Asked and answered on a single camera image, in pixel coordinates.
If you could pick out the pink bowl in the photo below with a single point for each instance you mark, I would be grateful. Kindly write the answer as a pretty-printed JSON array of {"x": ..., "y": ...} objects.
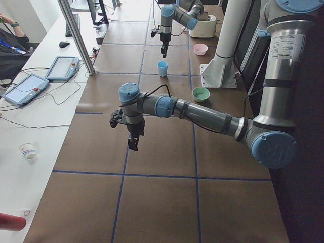
[{"x": 200, "y": 49}]

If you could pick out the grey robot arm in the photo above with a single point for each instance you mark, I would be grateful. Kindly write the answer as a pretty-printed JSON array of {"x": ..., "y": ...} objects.
[
  {"x": 185, "y": 13},
  {"x": 269, "y": 134}
]

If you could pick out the seated person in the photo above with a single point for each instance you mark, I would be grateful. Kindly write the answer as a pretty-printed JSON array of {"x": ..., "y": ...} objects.
[{"x": 15, "y": 49}]

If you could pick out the cream toaster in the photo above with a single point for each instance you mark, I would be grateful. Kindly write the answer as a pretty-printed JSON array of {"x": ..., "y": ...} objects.
[{"x": 205, "y": 28}]

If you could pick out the green bowl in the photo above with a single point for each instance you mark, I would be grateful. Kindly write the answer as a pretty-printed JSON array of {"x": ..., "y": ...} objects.
[{"x": 200, "y": 94}]

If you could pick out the white pedestal column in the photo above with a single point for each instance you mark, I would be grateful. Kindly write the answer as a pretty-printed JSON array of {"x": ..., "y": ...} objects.
[{"x": 220, "y": 72}]

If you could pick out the white paper cup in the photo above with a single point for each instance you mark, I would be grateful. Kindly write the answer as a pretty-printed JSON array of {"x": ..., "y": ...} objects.
[{"x": 27, "y": 150}]

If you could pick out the upper teach pendant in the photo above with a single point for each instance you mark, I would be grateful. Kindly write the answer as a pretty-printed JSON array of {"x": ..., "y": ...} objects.
[{"x": 62, "y": 69}]

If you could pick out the lower teach pendant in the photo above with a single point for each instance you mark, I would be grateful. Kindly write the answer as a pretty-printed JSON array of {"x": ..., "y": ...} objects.
[{"x": 26, "y": 90}]

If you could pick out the red cylinder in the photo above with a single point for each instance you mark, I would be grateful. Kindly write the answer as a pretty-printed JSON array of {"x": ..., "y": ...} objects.
[{"x": 11, "y": 222}]

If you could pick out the aluminium frame post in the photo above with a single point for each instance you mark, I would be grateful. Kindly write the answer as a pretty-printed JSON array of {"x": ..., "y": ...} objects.
[{"x": 68, "y": 15}]

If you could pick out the teach pendant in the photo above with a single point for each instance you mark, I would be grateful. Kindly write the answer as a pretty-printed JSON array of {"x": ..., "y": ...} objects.
[
  {"x": 62, "y": 69},
  {"x": 26, "y": 90}
]

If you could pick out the toast slice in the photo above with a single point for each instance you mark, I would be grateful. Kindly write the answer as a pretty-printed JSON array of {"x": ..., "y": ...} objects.
[{"x": 203, "y": 17}]

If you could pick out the black computer mouse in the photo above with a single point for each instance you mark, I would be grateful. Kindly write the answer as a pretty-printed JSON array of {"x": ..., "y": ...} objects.
[{"x": 64, "y": 44}]

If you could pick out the black monitor stand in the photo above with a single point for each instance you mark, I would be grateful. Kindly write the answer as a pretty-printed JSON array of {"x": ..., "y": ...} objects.
[{"x": 98, "y": 12}]

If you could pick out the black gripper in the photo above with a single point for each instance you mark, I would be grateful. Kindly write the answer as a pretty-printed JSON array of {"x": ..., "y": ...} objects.
[
  {"x": 164, "y": 38},
  {"x": 135, "y": 129}
]

